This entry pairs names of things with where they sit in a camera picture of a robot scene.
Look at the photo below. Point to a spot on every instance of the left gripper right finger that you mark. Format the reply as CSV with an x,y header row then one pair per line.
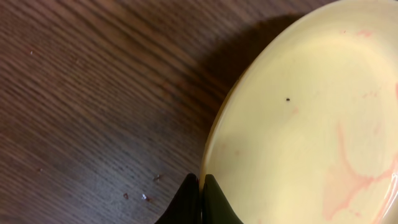
x,y
215,206

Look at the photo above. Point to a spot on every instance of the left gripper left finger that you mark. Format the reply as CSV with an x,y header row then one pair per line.
x,y
185,207

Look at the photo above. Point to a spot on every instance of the yellow plate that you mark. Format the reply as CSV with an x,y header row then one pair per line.
x,y
308,134

